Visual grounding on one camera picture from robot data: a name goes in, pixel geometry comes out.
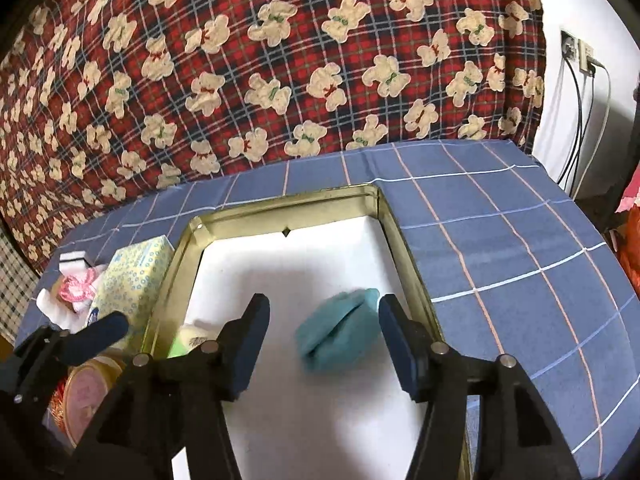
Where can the pink printed bag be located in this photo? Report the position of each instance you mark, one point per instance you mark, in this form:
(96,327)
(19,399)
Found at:
(631,195)

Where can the beige checked cloth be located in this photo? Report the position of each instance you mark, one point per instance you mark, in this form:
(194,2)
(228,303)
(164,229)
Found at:
(12,285)

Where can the red plaid teddy bear blanket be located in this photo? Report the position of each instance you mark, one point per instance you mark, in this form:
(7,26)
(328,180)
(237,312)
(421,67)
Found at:
(250,110)

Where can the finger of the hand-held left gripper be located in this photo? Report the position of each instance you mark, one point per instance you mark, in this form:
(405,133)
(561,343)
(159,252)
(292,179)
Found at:
(97,337)

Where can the yellow blue patterned tissue pack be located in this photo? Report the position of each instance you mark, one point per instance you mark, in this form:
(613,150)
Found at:
(135,285)

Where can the wall socket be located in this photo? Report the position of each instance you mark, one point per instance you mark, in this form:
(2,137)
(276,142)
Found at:
(582,52)

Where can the green packet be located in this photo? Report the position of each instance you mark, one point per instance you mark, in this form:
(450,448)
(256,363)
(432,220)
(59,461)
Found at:
(192,341)

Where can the orange red cloth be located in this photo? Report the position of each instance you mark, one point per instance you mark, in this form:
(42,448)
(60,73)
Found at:
(632,255)

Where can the small white box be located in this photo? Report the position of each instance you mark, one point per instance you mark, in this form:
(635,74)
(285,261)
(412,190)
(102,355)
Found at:
(75,262)

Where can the round wooden object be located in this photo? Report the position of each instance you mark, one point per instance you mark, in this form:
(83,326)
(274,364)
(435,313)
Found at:
(85,395)

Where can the blue checked bed sheet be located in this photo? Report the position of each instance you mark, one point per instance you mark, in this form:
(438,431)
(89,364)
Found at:
(500,260)

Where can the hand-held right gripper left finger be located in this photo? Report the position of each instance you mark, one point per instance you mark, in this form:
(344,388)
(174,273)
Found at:
(247,347)

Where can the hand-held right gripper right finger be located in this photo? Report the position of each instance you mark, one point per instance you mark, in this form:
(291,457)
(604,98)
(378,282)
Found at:
(400,347)

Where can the gold rectangular tin box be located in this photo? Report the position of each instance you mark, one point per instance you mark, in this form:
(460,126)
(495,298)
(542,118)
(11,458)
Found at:
(280,270)

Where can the white sock with pink trim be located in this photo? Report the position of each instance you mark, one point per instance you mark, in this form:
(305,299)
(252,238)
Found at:
(80,287)

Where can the teal soft cloth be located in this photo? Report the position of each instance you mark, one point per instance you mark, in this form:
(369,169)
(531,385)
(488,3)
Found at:
(340,335)

